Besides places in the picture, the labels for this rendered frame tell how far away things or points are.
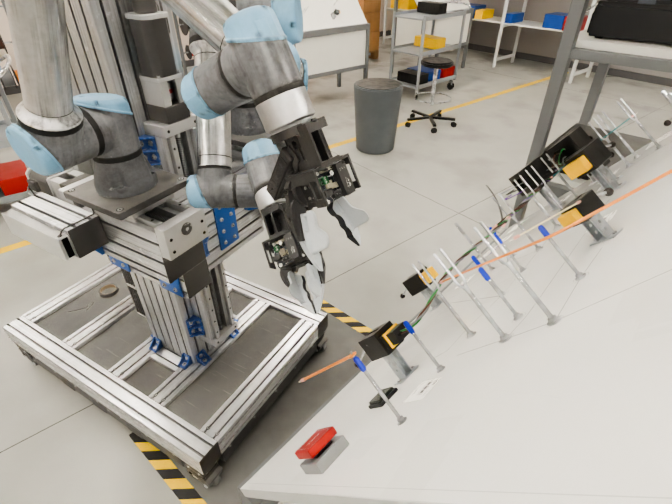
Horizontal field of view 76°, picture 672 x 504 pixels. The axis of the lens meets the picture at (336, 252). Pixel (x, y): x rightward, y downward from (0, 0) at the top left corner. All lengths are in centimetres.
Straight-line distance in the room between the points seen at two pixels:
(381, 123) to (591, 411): 390
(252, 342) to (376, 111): 269
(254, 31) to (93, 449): 185
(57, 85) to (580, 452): 97
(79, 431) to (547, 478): 206
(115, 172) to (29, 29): 37
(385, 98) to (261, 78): 351
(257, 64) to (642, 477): 55
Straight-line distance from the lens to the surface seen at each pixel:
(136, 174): 119
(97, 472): 210
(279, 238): 79
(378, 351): 71
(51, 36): 97
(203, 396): 188
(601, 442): 34
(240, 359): 196
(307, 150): 60
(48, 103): 103
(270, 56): 61
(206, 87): 68
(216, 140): 99
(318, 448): 63
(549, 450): 36
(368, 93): 408
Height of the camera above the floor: 168
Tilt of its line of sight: 36 degrees down
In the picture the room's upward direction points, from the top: straight up
